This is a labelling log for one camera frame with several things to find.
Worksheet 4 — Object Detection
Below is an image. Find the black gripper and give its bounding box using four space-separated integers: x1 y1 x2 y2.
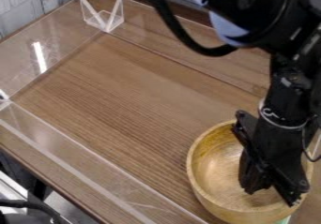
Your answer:
231 110 318 207

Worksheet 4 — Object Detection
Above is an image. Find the brown wooden bowl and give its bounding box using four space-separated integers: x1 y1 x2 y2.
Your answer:
185 120 307 224

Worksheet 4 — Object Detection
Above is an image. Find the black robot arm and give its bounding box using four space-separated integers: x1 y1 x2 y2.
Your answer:
197 0 321 206

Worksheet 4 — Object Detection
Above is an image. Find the green block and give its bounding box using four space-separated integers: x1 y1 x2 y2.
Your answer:
278 216 291 224

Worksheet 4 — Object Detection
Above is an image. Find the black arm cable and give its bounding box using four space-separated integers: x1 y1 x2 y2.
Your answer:
141 0 239 58

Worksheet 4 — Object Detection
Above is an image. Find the clear acrylic corner bracket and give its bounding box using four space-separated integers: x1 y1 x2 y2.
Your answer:
78 0 124 33

